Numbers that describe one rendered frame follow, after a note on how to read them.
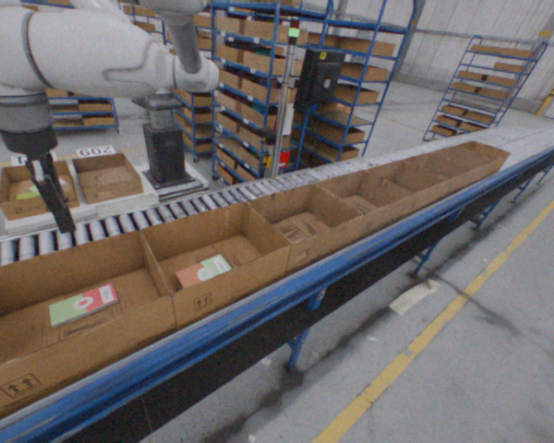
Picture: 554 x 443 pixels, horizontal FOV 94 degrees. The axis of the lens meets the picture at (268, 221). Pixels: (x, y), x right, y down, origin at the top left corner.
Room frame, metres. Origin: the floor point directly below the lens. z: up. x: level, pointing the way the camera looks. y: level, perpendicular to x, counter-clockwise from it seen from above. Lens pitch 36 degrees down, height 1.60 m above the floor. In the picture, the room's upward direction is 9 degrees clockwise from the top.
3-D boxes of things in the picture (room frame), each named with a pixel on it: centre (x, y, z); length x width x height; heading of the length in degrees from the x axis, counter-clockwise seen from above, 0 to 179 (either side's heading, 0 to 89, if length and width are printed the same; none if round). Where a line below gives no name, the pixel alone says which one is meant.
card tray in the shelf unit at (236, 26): (2.78, 0.47, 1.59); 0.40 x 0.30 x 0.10; 39
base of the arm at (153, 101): (1.46, 0.71, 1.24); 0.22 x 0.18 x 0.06; 144
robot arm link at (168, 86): (1.48, 0.69, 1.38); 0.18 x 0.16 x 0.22; 101
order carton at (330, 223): (0.87, -0.14, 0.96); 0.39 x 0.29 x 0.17; 131
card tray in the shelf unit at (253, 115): (2.43, 0.17, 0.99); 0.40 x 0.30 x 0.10; 37
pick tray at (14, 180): (1.08, 1.21, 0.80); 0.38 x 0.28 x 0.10; 41
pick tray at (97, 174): (1.29, 0.98, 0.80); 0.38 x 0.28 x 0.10; 43
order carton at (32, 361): (0.36, 0.45, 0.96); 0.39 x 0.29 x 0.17; 131
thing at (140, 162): (1.35, 0.99, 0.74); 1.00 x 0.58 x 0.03; 133
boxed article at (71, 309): (0.41, 0.49, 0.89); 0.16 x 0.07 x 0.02; 132
